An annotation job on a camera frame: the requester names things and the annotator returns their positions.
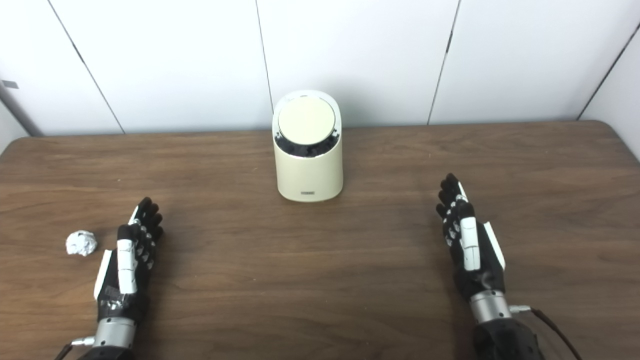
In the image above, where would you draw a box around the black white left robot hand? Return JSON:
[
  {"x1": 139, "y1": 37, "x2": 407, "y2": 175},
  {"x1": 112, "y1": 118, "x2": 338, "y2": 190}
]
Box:
[{"x1": 94, "y1": 196, "x2": 165, "y2": 323}]

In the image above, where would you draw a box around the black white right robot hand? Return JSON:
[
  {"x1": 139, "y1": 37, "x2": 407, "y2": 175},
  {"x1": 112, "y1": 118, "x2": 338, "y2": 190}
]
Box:
[{"x1": 436, "y1": 173, "x2": 507, "y2": 302}]

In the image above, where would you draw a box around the white paper ball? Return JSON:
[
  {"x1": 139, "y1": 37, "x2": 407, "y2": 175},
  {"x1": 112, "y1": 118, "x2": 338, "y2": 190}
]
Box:
[{"x1": 65, "y1": 230, "x2": 99, "y2": 257}]

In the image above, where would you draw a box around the cream lidded trash bin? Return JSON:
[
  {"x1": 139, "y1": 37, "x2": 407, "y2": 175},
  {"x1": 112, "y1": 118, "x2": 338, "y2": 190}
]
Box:
[{"x1": 272, "y1": 90, "x2": 345, "y2": 203}]

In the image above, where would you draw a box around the round cream bin lid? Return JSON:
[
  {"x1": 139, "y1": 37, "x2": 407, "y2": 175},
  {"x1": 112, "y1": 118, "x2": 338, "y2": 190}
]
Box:
[{"x1": 278, "y1": 96, "x2": 337, "y2": 141}]

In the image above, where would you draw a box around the black bin liner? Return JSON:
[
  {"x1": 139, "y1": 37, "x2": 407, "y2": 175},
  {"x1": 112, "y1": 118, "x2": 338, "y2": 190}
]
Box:
[{"x1": 274, "y1": 131, "x2": 341, "y2": 159}]

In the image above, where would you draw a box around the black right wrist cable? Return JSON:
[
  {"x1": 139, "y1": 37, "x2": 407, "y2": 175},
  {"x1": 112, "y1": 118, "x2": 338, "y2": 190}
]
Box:
[{"x1": 510, "y1": 304, "x2": 583, "y2": 360}]

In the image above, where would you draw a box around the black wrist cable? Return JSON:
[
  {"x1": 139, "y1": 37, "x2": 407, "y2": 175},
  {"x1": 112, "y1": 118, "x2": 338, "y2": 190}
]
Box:
[
  {"x1": 54, "y1": 336, "x2": 96, "y2": 360},
  {"x1": 510, "y1": 304, "x2": 583, "y2": 360}
]

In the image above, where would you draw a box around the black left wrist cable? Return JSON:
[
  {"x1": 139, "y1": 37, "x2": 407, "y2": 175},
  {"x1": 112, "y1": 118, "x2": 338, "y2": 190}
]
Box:
[{"x1": 54, "y1": 336, "x2": 96, "y2": 360}]

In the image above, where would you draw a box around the grey wall post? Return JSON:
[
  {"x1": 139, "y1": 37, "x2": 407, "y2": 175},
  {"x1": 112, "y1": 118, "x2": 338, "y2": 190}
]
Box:
[{"x1": 0, "y1": 80, "x2": 45, "y2": 137}]

